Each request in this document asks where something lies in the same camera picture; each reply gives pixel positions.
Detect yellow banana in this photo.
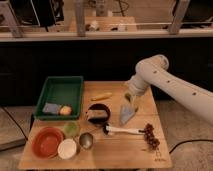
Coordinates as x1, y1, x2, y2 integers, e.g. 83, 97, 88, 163
91, 92, 112, 101

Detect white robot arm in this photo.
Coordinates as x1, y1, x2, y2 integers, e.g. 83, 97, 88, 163
126, 55, 213, 125

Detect steel metal cup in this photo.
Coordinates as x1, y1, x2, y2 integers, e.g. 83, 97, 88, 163
79, 132, 93, 149

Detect green plastic cup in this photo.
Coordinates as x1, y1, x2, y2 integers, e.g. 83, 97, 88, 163
63, 121, 80, 137

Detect grey blue cloth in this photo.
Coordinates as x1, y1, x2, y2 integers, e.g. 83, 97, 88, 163
119, 104, 135, 125

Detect black bowl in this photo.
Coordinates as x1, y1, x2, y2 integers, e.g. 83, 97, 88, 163
86, 103, 111, 124

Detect brown bread slice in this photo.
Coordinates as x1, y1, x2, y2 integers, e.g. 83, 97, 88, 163
87, 110, 108, 119

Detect dark red grapes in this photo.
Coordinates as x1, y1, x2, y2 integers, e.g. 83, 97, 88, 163
144, 124, 160, 150

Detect orange yellow fruit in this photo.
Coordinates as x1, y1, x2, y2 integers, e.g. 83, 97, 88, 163
59, 106, 72, 116

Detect green plastic tray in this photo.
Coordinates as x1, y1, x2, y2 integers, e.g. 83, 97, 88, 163
34, 76, 84, 120

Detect white bowl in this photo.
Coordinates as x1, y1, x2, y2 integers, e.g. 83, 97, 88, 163
58, 139, 77, 159

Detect red plastic bowl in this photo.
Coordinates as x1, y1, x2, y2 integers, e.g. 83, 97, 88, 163
31, 127, 64, 159

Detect black cable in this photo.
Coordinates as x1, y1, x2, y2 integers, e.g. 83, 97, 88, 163
168, 138, 213, 155

